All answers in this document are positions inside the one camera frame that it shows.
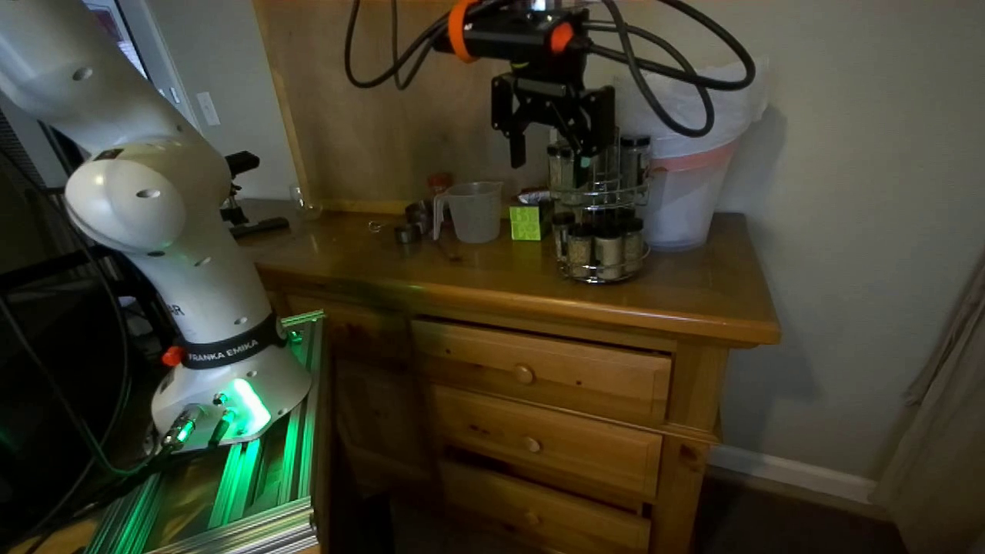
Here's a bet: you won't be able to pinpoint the wooden dresser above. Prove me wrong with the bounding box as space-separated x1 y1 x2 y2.
241 198 785 554

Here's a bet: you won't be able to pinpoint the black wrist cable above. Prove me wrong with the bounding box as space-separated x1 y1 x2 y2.
343 0 760 138

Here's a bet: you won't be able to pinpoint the white baseboard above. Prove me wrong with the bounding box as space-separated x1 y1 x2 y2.
706 440 888 517

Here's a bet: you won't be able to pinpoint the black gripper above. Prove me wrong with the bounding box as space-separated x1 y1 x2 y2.
490 66 621 174

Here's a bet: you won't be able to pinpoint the white light switch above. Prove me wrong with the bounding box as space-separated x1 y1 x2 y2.
194 88 224 131

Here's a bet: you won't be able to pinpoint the small green block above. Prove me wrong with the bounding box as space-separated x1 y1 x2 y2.
508 204 545 246

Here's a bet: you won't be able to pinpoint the black base cable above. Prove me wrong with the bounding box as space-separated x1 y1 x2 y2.
0 289 140 517

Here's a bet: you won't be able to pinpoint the wooden back panel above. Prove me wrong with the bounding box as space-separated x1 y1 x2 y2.
249 0 574 220

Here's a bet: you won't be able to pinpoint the black camera stand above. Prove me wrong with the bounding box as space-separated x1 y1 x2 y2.
219 149 294 244

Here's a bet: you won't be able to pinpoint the beige curtain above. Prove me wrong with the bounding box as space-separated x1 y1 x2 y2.
874 250 985 554

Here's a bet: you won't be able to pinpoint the black wrist mount orange connectors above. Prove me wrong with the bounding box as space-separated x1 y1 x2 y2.
443 0 598 69

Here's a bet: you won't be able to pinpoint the trash can white bag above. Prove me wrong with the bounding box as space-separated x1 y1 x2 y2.
614 55 773 253

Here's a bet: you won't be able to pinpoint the wooden dresser drawer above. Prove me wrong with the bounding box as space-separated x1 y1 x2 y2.
409 313 677 432
429 385 666 505
441 458 657 554

